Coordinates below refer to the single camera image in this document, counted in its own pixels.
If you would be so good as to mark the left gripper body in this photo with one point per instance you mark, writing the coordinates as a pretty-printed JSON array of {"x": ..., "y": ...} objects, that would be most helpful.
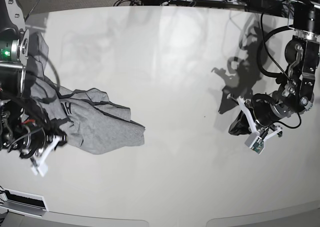
[{"x": 269, "y": 108}]

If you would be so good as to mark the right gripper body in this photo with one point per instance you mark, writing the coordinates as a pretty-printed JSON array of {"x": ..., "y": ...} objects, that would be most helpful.
[{"x": 22, "y": 132}]

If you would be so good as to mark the grey t-shirt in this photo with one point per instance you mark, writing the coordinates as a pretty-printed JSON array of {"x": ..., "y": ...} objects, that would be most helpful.
[{"x": 90, "y": 120}]

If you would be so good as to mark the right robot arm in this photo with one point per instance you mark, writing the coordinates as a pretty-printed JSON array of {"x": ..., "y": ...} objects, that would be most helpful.
[{"x": 14, "y": 46}]

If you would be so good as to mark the black power adapter box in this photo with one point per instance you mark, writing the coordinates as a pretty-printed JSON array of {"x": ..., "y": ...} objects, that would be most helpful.
[{"x": 270, "y": 7}]

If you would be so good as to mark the white cable slot box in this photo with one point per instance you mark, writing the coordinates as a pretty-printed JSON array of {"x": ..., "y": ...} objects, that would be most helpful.
[{"x": 23, "y": 203}]

